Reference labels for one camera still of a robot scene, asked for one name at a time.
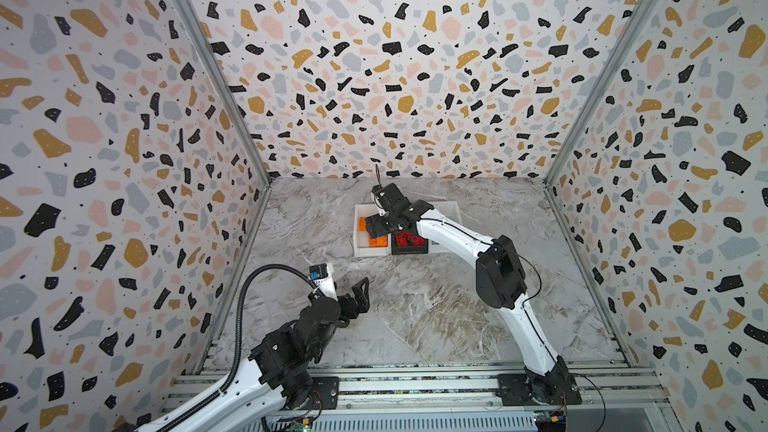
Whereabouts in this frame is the red lego brick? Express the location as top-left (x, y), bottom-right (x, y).
top-left (393, 231), bottom-right (426, 248)

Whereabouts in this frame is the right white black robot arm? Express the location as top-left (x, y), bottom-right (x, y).
top-left (365, 183), bottom-right (582, 407)

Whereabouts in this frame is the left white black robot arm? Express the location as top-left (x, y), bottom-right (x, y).
top-left (117, 278), bottom-right (370, 431)

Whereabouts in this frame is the black middle bin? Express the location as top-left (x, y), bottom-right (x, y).
top-left (390, 201), bottom-right (432, 255)

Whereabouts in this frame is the left white bin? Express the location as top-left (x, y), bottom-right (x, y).
top-left (352, 204), bottom-right (391, 258)

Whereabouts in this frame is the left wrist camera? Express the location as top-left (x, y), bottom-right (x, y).
top-left (309, 263), bottom-right (338, 300)

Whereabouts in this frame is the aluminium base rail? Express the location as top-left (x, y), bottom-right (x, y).
top-left (158, 362), bottom-right (679, 432)

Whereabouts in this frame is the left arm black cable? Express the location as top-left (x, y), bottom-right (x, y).
top-left (155, 263), bottom-right (319, 432)

